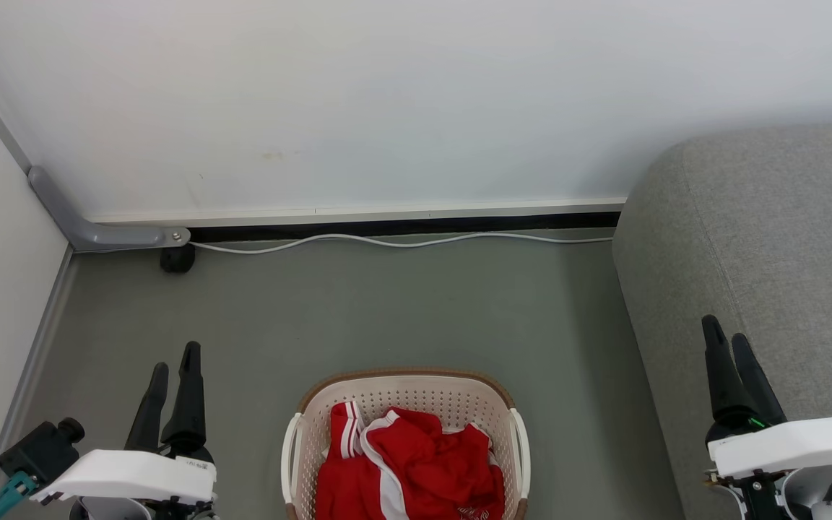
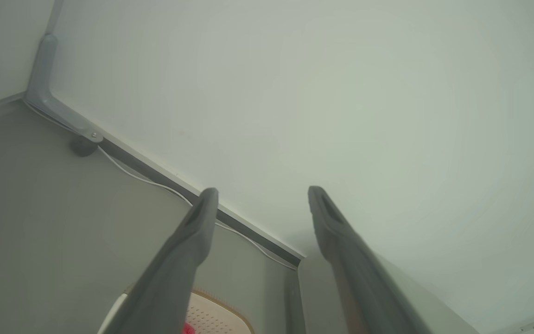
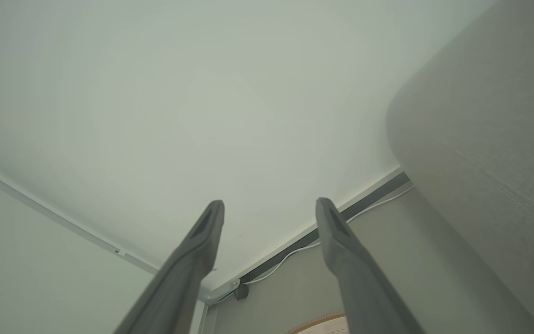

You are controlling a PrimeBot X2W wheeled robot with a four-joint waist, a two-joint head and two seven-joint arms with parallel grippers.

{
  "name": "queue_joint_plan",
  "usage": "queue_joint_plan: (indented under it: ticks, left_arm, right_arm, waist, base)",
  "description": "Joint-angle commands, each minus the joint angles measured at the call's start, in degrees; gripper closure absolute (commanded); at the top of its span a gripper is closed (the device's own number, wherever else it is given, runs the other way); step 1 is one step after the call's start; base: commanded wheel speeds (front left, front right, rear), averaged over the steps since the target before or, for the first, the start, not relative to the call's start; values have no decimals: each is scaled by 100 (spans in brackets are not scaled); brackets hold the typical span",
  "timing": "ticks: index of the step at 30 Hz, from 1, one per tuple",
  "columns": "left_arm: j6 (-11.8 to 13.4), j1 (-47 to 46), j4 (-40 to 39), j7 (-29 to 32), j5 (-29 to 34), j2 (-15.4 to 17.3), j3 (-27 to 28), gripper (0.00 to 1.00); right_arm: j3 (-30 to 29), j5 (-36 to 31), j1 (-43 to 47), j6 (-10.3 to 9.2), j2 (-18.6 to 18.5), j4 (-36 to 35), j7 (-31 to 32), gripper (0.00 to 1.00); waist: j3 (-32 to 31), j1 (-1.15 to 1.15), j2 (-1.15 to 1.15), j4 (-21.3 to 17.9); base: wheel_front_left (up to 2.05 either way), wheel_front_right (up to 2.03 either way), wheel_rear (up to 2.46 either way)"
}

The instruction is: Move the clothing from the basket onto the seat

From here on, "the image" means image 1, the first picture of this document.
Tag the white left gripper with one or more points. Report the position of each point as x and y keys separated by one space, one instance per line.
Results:
x=134 y=475

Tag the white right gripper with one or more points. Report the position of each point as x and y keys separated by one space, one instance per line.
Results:
x=791 y=444

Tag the red garment with white stripes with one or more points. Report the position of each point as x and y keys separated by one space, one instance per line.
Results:
x=344 y=469

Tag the plain red garment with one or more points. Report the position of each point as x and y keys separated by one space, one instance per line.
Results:
x=445 y=462

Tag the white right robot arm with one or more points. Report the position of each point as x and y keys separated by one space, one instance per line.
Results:
x=820 y=495

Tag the grey fabric sofa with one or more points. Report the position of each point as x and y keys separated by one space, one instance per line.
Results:
x=770 y=238

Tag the black caster wheel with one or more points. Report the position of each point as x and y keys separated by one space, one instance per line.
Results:
x=178 y=258

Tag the cream perforated laundry basket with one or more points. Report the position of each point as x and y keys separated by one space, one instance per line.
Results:
x=405 y=393

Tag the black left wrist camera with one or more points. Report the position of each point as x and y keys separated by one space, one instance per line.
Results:
x=39 y=451

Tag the grey metal frame foot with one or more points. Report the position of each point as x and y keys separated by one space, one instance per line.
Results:
x=91 y=231

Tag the white partition bottom rail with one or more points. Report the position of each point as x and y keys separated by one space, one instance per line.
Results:
x=358 y=213

